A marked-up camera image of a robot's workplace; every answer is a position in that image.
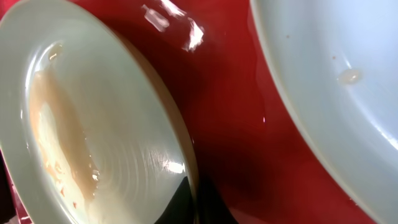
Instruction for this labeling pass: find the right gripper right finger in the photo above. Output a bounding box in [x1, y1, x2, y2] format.
[197, 180, 238, 224]

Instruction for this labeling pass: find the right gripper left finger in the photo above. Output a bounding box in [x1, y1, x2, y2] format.
[154, 177, 195, 224]

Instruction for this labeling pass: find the light blue plate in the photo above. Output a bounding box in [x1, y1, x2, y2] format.
[1, 1, 198, 223]
[250, 0, 397, 223]

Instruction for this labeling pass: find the light blue plate top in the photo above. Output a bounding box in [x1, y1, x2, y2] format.
[250, 0, 397, 223]

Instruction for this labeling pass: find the red plastic tray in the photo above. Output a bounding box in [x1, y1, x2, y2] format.
[0, 0, 377, 224]

